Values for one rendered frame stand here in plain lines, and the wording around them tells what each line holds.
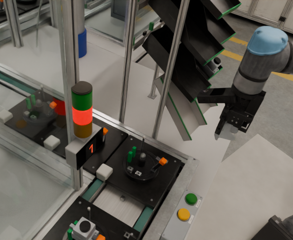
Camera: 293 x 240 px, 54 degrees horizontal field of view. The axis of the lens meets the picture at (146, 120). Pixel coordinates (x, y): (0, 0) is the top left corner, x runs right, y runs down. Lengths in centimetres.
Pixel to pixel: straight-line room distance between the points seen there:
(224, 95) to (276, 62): 16
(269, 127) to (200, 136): 172
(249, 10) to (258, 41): 426
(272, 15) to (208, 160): 382
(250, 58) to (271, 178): 80
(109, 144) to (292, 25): 414
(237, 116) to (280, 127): 235
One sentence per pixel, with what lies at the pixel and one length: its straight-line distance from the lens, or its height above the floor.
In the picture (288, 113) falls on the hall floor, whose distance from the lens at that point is 337.
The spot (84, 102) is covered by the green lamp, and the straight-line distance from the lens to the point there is 70.
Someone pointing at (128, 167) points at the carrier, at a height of 100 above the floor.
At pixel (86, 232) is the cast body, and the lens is 84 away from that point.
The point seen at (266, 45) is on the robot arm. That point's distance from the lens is 69.
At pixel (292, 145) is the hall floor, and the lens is 303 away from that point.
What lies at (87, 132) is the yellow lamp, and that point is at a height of 128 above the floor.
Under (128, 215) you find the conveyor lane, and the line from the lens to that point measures 106.
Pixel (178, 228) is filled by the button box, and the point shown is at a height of 96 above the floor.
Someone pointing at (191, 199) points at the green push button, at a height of 97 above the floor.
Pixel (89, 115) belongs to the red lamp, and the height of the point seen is 134.
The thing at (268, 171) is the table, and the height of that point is 86.
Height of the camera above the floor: 185
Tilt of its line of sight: 44 degrees down
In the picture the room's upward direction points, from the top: 11 degrees clockwise
